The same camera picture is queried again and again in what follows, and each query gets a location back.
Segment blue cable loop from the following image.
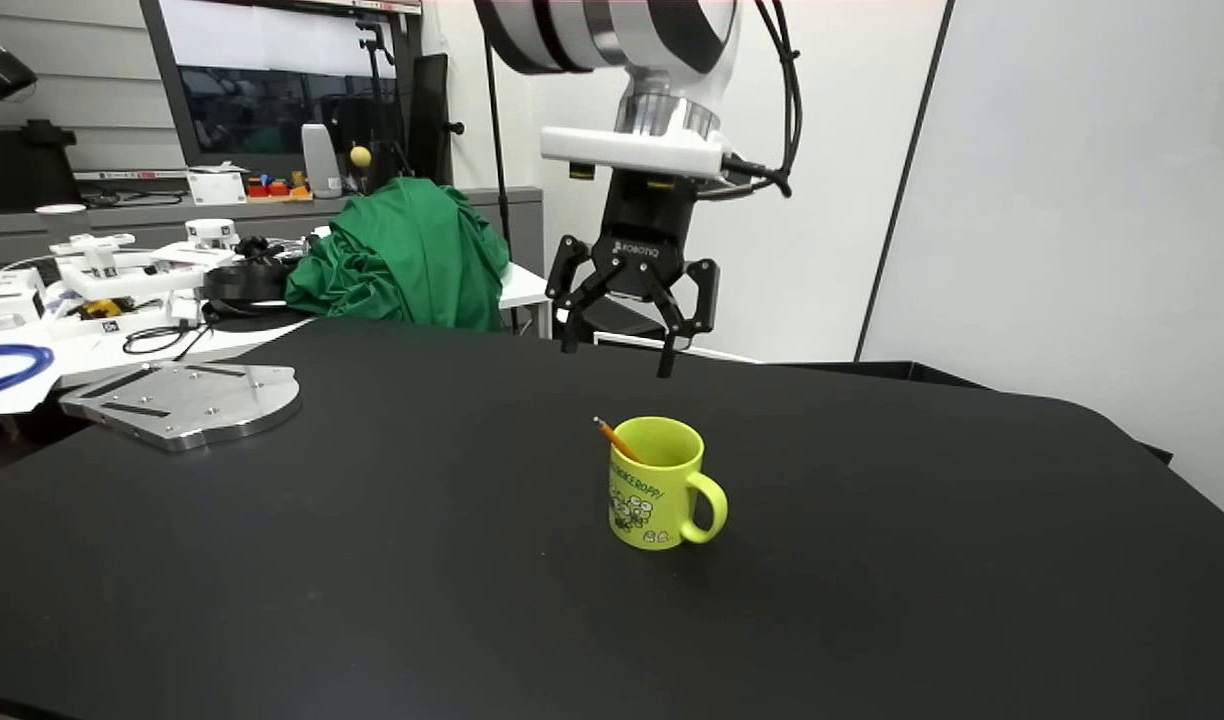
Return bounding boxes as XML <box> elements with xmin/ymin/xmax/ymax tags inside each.
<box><xmin>0</xmin><ymin>339</ymin><xmax>59</xmax><ymax>405</ymax></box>

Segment yellow mug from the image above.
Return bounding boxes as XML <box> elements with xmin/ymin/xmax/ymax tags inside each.
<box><xmin>602</xmin><ymin>413</ymin><xmax>733</xmax><ymax>561</ymax></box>

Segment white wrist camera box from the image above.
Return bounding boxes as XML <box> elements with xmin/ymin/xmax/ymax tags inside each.
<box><xmin>540</xmin><ymin>125</ymin><xmax>733</xmax><ymax>188</ymax></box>

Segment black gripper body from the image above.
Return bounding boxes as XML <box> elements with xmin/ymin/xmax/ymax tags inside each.
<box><xmin>594</xmin><ymin>173</ymin><xmax>705</xmax><ymax>289</ymax></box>

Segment green cloth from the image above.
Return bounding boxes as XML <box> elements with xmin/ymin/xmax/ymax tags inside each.
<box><xmin>285</xmin><ymin>176</ymin><xmax>513</xmax><ymax>334</ymax></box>

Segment black framed monitor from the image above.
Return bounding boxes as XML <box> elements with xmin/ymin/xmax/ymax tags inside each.
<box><xmin>136</xmin><ymin>0</ymin><xmax>429</xmax><ymax>173</ymax></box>

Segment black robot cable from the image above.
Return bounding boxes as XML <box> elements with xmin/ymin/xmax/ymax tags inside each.
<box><xmin>715</xmin><ymin>0</ymin><xmax>806</xmax><ymax>204</ymax></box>

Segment black round device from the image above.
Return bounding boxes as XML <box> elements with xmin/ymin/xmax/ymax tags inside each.
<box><xmin>194</xmin><ymin>236</ymin><xmax>304</xmax><ymax>333</ymax></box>

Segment small white box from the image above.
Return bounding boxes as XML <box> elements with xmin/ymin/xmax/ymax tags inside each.
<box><xmin>185</xmin><ymin>158</ymin><xmax>250</xmax><ymax>209</ymax></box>

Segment white side table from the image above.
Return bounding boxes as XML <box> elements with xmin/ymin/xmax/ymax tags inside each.
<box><xmin>0</xmin><ymin>254</ymin><xmax>550</xmax><ymax>421</ymax></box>

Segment orange pen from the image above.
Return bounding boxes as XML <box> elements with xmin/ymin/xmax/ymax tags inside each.
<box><xmin>586</xmin><ymin>413</ymin><xmax>638</xmax><ymax>464</ymax></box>

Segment white plastic parts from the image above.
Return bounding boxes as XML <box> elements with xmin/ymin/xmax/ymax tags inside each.
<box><xmin>45</xmin><ymin>214</ymin><xmax>243</xmax><ymax>310</ymax></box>

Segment black bag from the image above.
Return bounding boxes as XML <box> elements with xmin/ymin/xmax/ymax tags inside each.
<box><xmin>0</xmin><ymin>117</ymin><xmax>82</xmax><ymax>210</ymax></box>

